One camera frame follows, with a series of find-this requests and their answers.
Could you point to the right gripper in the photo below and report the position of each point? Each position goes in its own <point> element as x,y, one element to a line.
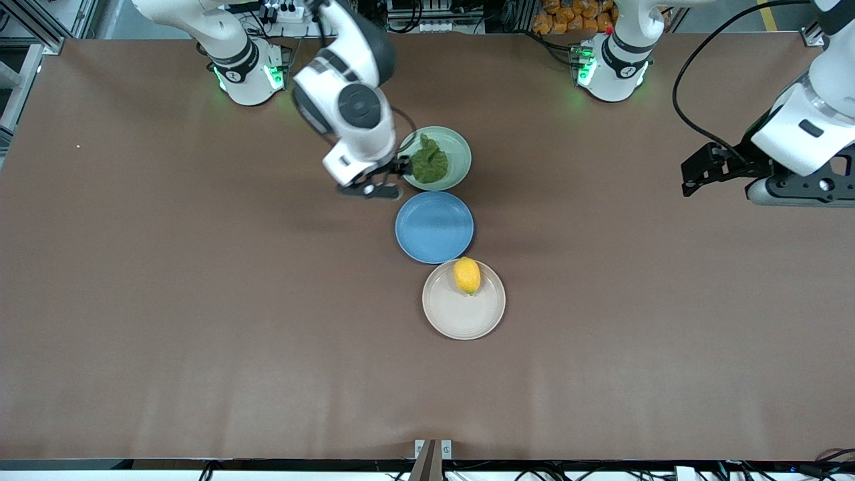
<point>387,170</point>

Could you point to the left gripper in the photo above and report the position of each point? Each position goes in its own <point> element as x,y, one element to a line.
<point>740,158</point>

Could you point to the green lettuce leaf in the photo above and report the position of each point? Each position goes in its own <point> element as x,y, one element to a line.
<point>429,164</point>

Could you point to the yellow lemon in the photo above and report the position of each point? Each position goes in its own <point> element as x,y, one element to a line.
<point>467,275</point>

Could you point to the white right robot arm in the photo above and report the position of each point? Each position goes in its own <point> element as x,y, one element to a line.
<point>234,53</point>

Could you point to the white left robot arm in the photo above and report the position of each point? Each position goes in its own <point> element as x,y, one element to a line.
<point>618,67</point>

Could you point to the light green plate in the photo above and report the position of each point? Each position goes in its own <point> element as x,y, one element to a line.
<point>457,157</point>

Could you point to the blue plate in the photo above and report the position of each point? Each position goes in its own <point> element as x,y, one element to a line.
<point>434,227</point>

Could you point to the beige plate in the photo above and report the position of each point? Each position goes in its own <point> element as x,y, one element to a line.
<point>461,314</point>

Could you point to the black equipment rack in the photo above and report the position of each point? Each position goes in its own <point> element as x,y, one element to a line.
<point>454,17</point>

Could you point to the white power strip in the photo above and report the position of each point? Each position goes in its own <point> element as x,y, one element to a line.
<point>284,12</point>

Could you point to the orange snack bag pile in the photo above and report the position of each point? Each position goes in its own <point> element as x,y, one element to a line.
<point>568,17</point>

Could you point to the small white box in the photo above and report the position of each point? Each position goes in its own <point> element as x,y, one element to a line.
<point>686,473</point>

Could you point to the aluminium frame rail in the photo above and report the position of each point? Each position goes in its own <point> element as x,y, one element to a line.
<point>811,33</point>
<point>30,73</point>

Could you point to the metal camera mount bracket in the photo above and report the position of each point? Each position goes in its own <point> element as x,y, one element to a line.
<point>433,461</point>

